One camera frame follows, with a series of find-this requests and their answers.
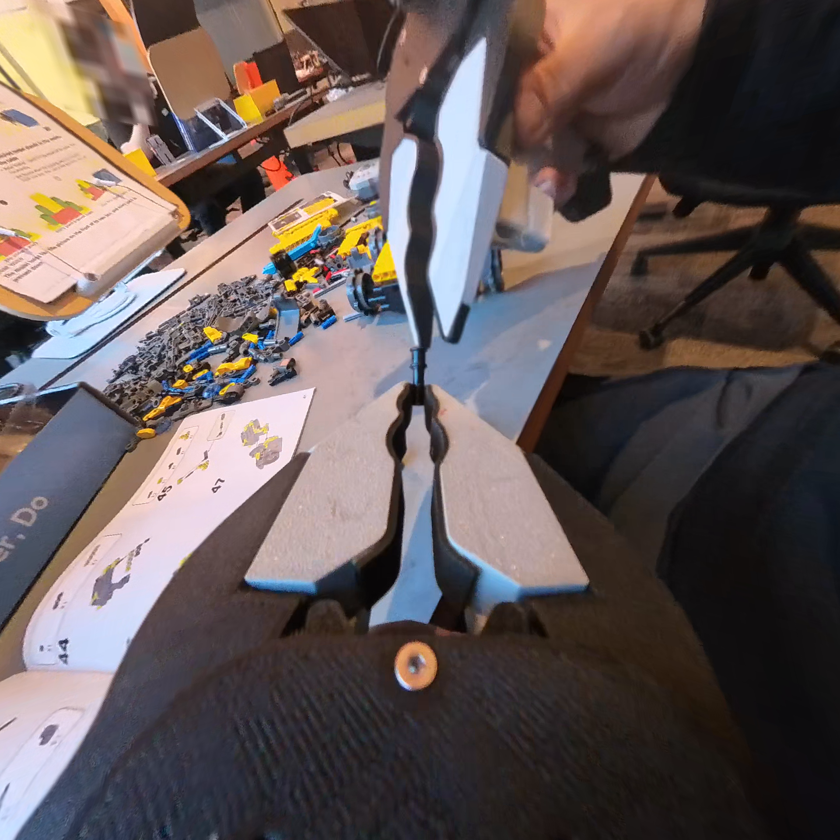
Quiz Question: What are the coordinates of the printed sticker sheet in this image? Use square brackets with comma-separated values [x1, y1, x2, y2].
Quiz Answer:
[269, 192, 345, 237]

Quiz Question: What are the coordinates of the yellow grey brick vehicle model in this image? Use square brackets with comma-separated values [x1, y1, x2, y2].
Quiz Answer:
[344, 239, 506, 316]

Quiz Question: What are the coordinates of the person's blue trouser leg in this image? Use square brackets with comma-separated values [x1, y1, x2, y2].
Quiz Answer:
[538, 364, 840, 572]

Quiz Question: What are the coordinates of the person's right forearm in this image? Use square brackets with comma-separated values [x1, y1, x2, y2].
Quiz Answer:
[610, 0, 840, 175]

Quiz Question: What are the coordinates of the white clipboard stand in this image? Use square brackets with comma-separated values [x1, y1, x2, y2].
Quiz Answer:
[33, 268, 188, 361]

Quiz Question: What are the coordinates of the instruction booklet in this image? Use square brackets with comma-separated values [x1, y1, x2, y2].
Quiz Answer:
[0, 388, 316, 840]

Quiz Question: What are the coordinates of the clipboard with instruction sheet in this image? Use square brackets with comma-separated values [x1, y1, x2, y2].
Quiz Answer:
[0, 82, 191, 322]

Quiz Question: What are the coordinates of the shelf of coloured storage bins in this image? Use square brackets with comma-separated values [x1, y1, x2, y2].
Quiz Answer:
[125, 0, 329, 165]

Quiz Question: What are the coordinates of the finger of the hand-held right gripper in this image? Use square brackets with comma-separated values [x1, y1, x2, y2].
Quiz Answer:
[386, 136, 438, 350]
[425, 37, 511, 345]

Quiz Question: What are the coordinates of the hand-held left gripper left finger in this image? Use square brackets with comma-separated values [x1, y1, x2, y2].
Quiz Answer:
[245, 382, 413, 593]

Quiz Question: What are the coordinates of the black chair base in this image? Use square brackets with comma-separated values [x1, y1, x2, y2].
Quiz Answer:
[630, 174, 840, 352]

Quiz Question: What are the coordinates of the open blue cardboard box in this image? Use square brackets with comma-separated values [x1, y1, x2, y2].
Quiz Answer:
[0, 384, 142, 624]

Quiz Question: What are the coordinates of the grey table with black legs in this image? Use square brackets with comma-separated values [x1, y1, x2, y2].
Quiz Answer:
[282, 82, 388, 152]

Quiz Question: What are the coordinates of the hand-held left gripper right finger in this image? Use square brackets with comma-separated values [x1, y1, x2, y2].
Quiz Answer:
[427, 385, 589, 634]

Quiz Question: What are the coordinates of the pile of loose brick parts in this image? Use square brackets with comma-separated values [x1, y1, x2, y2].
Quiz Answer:
[101, 190, 388, 441]

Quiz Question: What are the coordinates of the blue brick separator tool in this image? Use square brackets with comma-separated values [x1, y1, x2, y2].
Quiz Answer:
[262, 226, 342, 277]

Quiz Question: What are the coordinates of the person's right hand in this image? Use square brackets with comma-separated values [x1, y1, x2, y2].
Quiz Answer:
[512, 0, 707, 206]

